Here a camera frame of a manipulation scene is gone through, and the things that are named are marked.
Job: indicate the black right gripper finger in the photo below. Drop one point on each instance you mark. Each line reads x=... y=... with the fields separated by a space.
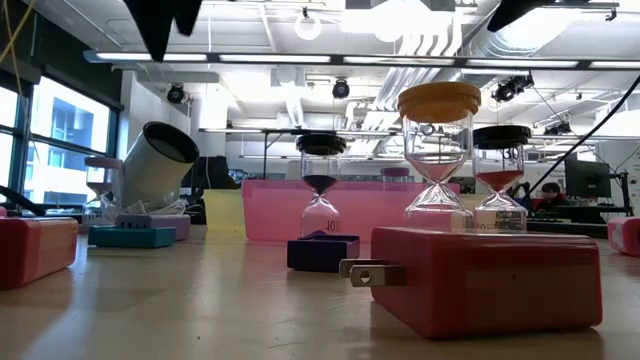
x=520 y=10

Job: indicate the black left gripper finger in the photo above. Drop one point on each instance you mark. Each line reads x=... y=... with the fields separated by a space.
x=152 y=25
x=187 y=15

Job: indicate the pink-capped hourglass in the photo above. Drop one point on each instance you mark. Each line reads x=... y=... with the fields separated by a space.
x=102 y=162

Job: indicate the black-capped red sand hourglass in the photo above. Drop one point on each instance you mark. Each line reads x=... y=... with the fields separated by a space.
x=500 y=180

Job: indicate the lavender charger block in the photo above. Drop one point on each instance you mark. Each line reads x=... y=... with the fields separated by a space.
x=167 y=222

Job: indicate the mauve-capped hourglass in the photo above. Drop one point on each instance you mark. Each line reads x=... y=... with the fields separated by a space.
x=395 y=172

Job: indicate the teal charger block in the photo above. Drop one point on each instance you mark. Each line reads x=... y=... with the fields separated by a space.
x=130 y=237

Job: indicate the pink plastic bin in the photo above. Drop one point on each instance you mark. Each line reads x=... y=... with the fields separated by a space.
x=275 y=210

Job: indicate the pink wall charger white label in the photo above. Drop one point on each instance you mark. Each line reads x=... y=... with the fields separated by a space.
x=627 y=235

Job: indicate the overhead rig light bar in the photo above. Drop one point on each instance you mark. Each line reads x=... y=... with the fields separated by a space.
x=275 y=58

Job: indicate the yellow-capped hourglass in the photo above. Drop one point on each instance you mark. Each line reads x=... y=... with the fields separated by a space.
x=439 y=102

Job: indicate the white cylindrical spotlight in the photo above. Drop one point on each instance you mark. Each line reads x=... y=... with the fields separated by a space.
x=150 y=175

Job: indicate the dark background screen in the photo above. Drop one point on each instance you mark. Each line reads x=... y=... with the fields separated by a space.
x=212 y=172

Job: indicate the large window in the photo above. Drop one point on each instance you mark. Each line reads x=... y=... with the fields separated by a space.
x=65 y=165

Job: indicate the person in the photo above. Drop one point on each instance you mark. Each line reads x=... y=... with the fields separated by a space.
x=550 y=189

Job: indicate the black background monitor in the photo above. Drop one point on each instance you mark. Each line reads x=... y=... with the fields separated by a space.
x=587 y=179

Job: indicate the black-capped blue sand hourglass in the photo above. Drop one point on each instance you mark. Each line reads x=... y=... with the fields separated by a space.
x=320 y=145

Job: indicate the yellow translucent bin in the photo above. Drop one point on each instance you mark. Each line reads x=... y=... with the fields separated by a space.
x=222 y=210

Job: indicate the cream translucent bin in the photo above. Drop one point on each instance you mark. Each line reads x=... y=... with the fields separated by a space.
x=466 y=202

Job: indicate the black monitor stand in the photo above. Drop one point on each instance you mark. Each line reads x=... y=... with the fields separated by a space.
x=625 y=190

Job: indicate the black angled strut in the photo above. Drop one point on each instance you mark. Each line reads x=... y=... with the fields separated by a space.
x=15 y=199

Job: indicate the black background desk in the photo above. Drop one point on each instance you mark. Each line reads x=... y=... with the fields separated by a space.
x=570 y=227

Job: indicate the blue digital timer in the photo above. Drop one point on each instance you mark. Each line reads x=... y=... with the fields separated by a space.
x=320 y=255

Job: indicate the silver ceiling ventilation duct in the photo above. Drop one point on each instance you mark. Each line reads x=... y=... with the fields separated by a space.
x=475 y=47

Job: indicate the black ceiling-mounted camera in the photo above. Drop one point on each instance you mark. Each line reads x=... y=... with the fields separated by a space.
x=341 y=89
x=176 y=94

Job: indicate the black ceiling camera cluster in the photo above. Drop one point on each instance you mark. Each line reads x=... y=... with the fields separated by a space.
x=507 y=91

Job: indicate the black background rig frame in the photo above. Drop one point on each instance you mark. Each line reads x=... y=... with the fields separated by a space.
x=215 y=130

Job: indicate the large red wall charger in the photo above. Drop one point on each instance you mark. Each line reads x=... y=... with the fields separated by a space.
x=480 y=285

